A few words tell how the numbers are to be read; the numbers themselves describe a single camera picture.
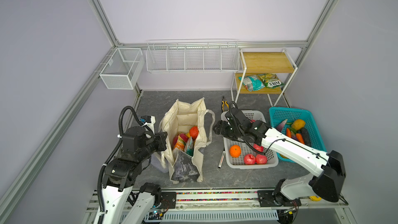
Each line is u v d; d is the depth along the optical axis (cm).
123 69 98
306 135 90
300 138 92
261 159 81
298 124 94
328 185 39
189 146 74
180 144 77
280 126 98
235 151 84
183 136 86
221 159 86
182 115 87
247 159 81
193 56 99
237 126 57
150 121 58
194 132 83
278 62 94
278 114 99
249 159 81
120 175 41
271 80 101
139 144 47
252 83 99
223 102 113
